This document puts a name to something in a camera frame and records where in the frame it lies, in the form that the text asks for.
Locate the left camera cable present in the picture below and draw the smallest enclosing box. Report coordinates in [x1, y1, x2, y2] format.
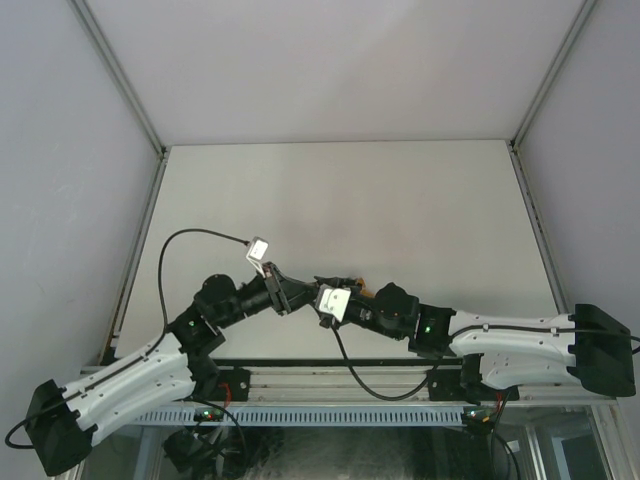
[157, 228, 251, 341]

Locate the right camera cable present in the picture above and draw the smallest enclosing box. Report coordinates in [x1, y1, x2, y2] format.
[332, 324, 441, 401]

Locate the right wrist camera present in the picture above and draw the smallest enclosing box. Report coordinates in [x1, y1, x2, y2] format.
[315, 285, 351, 322]

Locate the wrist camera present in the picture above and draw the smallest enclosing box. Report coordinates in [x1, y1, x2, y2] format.
[315, 285, 351, 322]
[245, 236, 269, 276]

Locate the left aluminium frame post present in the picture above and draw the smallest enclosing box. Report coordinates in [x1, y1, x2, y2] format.
[67, 0, 167, 350]

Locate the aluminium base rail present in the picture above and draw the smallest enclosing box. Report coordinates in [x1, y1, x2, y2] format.
[207, 365, 614, 407]

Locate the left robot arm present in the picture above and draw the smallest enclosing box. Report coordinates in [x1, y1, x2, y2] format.
[24, 263, 321, 476]

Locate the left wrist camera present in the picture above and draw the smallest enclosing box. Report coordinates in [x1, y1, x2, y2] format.
[245, 236, 269, 276]

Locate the right aluminium frame post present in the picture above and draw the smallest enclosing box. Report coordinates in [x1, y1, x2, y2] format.
[506, 0, 601, 313]

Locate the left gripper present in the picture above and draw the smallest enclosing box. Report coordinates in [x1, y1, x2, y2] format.
[216, 261, 321, 328]

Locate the perforated cable tray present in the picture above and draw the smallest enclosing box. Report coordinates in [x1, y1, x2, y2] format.
[131, 404, 464, 427]

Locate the camera cable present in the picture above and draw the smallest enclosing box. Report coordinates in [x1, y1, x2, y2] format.
[332, 324, 441, 401]
[157, 228, 251, 341]

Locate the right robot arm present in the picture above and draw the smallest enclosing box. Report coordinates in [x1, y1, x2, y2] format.
[315, 277, 636, 399]

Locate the aluminium frame post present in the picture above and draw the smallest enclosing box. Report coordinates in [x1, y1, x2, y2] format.
[506, 0, 601, 313]
[67, 0, 167, 350]

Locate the orange water faucet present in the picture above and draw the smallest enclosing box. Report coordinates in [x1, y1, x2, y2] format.
[352, 277, 375, 298]

